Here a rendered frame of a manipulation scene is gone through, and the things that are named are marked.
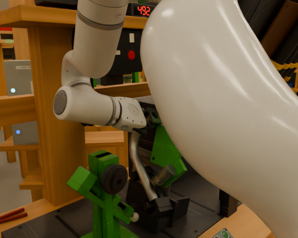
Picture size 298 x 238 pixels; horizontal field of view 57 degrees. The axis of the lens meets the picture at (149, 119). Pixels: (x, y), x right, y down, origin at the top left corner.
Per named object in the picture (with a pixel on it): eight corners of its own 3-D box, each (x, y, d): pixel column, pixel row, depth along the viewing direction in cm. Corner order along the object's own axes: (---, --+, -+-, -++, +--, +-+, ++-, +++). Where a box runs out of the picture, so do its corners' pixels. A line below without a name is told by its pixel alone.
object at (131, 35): (143, 72, 102) (143, 29, 98) (105, 74, 91) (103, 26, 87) (122, 70, 111) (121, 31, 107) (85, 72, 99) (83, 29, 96)
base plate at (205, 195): (287, 172, 127) (288, 167, 127) (69, 341, 53) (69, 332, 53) (210, 149, 157) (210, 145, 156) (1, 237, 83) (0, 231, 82)
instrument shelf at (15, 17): (219, 34, 130) (219, 25, 129) (21, 21, 69) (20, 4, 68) (178, 36, 147) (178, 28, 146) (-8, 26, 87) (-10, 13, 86)
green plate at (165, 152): (192, 171, 88) (205, 107, 87) (176, 172, 83) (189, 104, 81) (165, 161, 96) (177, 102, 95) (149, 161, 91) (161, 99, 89)
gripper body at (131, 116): (122, 119, 73) (151, 123, 81) (112, 89, 77) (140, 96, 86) (106, 133, 77) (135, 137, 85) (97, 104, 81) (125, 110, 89)
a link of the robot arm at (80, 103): (89, 107, 80) (100, 131, 75) (47, 98, 70) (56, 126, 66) (105, 87, 76) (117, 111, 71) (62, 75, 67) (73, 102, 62)
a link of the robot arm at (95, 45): (62, -20, 56) (55, 88, 78) (85, 25, 48) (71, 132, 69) (103, -16, 60) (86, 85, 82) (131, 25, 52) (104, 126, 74)
